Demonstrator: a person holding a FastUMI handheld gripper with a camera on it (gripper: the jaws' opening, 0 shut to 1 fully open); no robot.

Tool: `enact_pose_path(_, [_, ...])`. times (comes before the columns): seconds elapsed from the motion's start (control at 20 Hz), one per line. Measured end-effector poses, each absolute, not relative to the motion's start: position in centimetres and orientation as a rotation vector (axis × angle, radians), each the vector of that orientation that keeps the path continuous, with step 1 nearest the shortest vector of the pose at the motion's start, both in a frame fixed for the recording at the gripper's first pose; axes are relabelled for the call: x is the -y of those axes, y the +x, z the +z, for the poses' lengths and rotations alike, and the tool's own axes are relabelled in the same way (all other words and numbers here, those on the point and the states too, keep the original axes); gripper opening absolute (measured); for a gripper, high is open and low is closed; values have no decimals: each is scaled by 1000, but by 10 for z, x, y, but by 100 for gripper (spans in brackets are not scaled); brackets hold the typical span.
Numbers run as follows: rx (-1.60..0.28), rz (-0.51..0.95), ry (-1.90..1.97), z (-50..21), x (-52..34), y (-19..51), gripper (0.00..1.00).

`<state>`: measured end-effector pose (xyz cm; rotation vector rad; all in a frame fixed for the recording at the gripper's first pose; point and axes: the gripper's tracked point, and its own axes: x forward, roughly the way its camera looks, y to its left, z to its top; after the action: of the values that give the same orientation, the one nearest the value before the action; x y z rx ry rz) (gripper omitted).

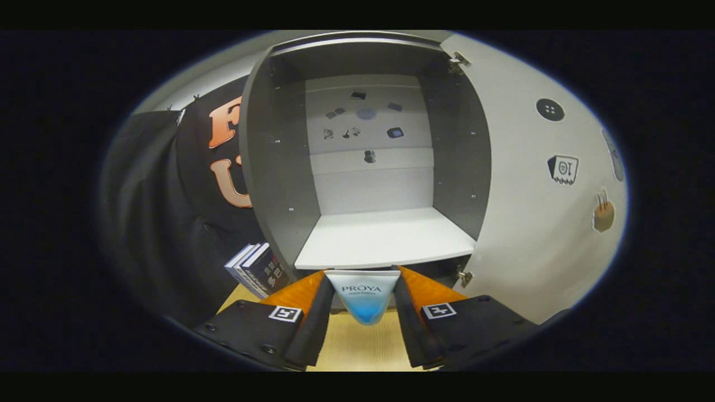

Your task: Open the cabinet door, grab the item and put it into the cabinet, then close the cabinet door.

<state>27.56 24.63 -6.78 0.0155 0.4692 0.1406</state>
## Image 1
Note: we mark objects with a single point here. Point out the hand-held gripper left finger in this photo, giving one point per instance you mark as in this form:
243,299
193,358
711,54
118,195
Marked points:
313,329

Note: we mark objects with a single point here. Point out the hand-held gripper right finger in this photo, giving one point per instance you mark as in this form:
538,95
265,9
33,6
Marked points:
416,329

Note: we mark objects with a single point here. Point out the white and blue tube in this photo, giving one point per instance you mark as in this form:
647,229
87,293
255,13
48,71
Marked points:
363,304

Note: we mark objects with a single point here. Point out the white cabinet door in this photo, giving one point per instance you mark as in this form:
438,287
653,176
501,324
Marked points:
530,234

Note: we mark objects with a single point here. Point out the dark blue book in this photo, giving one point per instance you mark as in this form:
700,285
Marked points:
246,268
272,273
234,263

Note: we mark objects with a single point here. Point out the metal door hinge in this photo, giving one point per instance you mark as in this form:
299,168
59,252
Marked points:
458,61
465,277

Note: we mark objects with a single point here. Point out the grey cabinet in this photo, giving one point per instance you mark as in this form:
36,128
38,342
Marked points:
279,167

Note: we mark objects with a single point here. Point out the black backdrop cloth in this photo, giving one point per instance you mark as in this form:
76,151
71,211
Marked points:
156,212

